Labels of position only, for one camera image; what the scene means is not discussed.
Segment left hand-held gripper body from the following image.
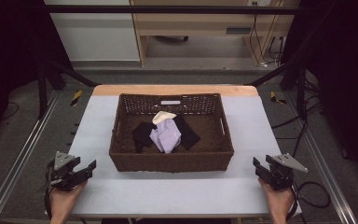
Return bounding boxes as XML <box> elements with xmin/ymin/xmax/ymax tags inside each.
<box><xmin>48</xmin><ymin>150</ymin><xmax>90</xmax><ymax>192</ymax></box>

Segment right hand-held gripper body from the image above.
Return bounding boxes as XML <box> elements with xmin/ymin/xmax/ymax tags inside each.
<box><xmin>265</xmin><ymin>152</ymin><xmax>310</xmax><ymax>191</ymax></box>

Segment person's right hand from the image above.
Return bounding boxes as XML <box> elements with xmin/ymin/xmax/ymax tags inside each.
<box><xmin>258</xmin><ymin>178</ymin><xmax>295</xmax><ymax>214</ymax></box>

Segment person's left hand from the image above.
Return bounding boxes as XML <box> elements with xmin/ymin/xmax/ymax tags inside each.
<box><xmin>48</xmin><ymin>181</ymin><xmax>88</xmax><ymax>217</ymax></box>

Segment light grey table mat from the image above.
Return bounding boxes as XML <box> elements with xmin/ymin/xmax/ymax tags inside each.
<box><xmin>69</xmin><ymin>94</ymin><xmax>303</xmax><ymax>218</ymax></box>

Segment brown wicker basket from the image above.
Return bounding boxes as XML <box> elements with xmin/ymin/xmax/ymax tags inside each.
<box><xmin>108</xmin><ymin>92</ymin><xmax>235</xmax><ymax>174</ymax></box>

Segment black yellow striped tape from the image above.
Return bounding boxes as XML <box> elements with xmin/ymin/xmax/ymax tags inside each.
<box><xmin>269</xmin><ymin>91</ymin><xmax>289</xmax><ymax>105</ymax></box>
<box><xmin>70</xmin><ymin>89</ymin><xmax>84</xmax><ymax>107</ymax></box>

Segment small black cloth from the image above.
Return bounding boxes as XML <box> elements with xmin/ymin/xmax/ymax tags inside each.
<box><xmin>131</xmin><ymin>121</ymin><xmax>158</xmax><ymax>154</ymax></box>

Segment long black cloth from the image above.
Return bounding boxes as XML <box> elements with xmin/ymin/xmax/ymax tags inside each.
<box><xmin>171</xmin><ymin>114</ymin><xmax>201</xmax><ymax>151</ymax></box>

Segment lilac cloth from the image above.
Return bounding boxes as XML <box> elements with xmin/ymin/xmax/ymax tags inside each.
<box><xmin>148</xmin><ymin>119</ymin><xmax>183</xmax><ymax>155</ymax></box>

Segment cream cloth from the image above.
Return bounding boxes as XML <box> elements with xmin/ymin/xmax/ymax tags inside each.
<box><xmin>151</xmin><ymin>110</ymin><xmax>178</xmax><ymax>126</ymax></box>

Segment black curtain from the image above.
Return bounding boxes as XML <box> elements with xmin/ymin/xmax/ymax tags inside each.
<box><xmin>0</xmin><ymin>0</ymin><xmax>74</xmax><ymax>147</ymax></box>
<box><xmin>281</xmin><ymin>0</ymin><xmax>358</xmax><ymax>181</ymax></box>

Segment white cabinet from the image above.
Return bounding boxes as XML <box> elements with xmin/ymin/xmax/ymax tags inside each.
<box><xmin>43</xmin><ymin>0</ymin><xmax>142</xmax><ymax>63</ymax></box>

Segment wooden desk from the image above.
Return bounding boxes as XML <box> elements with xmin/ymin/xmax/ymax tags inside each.
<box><xmin>129</xmin><ymin>0</ymin><xmax>302</xmax><ymax>67</ymax></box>

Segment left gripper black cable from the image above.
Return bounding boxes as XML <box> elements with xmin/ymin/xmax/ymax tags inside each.
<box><xmin>42</xmin><ymin>160</ymin><xmax>56</xmax><ymax>220</ymax></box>

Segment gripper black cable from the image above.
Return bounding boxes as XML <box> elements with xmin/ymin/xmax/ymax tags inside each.
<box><xmin>287</xmin><ymin>181</ymin><xmax>332</xmax><ymax>222</ymax></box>
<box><xmin>42</xmin><ymin>160</ymin><xmax>56</xmax><ymax>220</ymax></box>

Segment aluminium floor rail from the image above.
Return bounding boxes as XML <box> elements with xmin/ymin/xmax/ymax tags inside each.
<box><xmin>282</xmin><ymin>91</ymin><xmax>358</xmax><ymax>224</ymax></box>
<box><xmin>0</xmin><ymin>90</ymin><xmax>61</xmax><ymax>224</ymax></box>

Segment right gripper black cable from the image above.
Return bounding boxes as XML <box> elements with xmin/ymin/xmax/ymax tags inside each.
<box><xmin>287</xmin><ymin>181</ymin><xmax>332</xmax><ymax>222</ymax></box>

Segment black floor cables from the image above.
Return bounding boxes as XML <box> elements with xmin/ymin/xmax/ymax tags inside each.
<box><xmin>270</xmin><ymin>91</ymin><xmax>324</xmax><ymax>158</ymax></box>

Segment black frame post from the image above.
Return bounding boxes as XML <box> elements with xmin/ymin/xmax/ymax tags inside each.
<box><xmin>36</xmin><ymin>60</ymin><xmax>49</xmax><ymax>119</ymax></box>
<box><xmin>296</xmin><ymin>63</ymin><xmax>308</xmax><ymax>121</ymax></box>

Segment thin black floor cable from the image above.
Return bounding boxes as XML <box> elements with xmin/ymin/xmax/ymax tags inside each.
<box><xmin>0</xmin><ymin>101</ymin><xmax>21</xmax><ymax>121</ymax></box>

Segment black diagonal frame strut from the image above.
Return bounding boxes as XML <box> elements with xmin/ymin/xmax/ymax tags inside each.
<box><xmin>47</xmin><ymin>59</ymin><xmax>100</xmax><ymax>89</ymax></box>
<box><xmin>244</xmin><ymin>59</ymin><xmax>297</xmax><ymax>88</ymax></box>

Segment black cables at desk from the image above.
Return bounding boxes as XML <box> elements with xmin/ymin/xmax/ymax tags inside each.
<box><xmin>249</xmin><ymin>2</ymin><xmax>286</xmax><ymax>68</ymax></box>

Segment white wall socket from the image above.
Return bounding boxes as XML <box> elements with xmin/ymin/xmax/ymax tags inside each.
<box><xmin>246</xmin><ymin>0</ymin><xmax>272</xmax><ymax>7</ymax></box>

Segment black horizontal frame bar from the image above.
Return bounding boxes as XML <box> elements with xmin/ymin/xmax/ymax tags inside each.
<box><xmin>45</xmin><ymin>4</ymin><xmax>303</xmax><ymax>16</ymax></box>

